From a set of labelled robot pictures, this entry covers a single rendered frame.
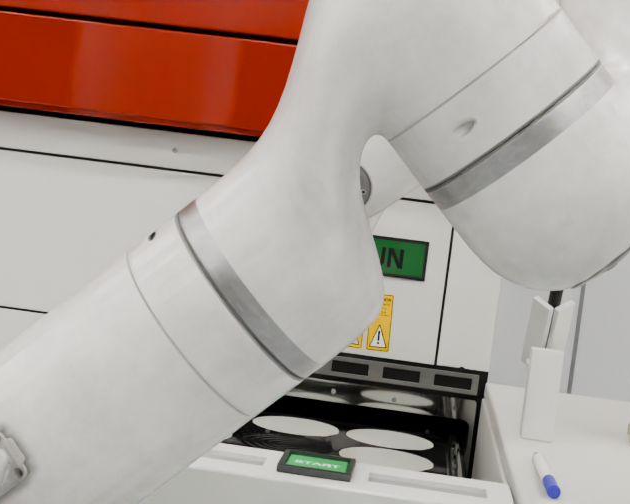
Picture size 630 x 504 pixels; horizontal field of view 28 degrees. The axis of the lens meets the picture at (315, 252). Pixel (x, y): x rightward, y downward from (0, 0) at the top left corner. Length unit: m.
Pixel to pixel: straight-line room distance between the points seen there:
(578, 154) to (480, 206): 0.06
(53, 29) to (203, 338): 0.93
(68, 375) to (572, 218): 0.28
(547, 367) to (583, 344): 1.86
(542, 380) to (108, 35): 0.68
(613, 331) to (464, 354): 1.54
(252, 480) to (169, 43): 0.72
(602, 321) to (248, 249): 2.42
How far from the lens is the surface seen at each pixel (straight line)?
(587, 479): 1.06
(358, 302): 0.68
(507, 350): 3.03
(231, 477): 0.93
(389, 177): 1.06
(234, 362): 0.67
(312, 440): 1.38
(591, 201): 0.67
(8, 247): 1.61
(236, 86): 1.50
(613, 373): 3.07
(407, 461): 1.34
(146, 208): 1.56
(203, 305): 0.66
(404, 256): 1.52
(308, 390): 1.54
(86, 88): 1.54
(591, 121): 0.67
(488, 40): 0.66
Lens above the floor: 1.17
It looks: 3 degrees down
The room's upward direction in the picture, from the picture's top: 7 degrees clockwise
